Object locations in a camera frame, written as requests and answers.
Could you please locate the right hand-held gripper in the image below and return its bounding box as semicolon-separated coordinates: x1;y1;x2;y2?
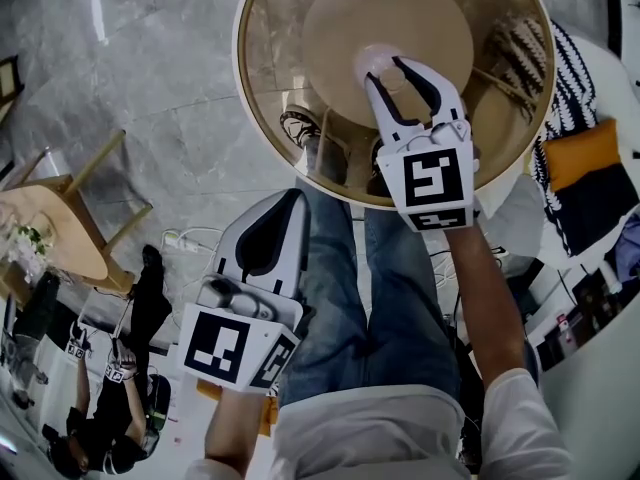
363;56;484;233

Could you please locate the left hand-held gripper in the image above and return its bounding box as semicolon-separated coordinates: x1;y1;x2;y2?
177;189;312;395

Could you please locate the person's right forearm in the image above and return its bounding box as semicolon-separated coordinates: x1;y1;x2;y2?
443;225;527;394

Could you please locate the person's left forearm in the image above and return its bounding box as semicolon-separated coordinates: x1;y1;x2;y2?
204;385;266;464

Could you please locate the round glass side table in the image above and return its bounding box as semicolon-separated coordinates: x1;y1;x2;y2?
232;0;557;212

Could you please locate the white power strip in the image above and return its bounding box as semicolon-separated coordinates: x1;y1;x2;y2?
164;232;200;255

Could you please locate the person's left sneaker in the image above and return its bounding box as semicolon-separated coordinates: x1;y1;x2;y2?
278;103;324;147

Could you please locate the white armchair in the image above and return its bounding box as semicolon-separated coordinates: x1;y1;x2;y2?
492;17;640;272

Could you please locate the black white zigzag blanket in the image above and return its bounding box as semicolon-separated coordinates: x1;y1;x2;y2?
487;15;601;259

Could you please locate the orange cushion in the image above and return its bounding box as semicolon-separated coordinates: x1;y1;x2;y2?
542;119;626;193

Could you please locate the light wooden side table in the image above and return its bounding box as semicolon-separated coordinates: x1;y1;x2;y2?
0;128;154;294

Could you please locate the black cushion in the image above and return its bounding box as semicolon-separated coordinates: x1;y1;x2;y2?
549;160;640;258

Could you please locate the person's white shirt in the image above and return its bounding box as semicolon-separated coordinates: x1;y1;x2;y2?
184;367;576;480

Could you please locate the white flower arrangement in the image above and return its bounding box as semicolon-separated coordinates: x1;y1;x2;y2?
0;217;54;282

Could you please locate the pile of clothes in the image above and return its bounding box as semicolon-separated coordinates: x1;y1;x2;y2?
614;212;640;279

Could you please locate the wooden open rack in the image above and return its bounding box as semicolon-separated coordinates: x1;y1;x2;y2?
0;55;26;129

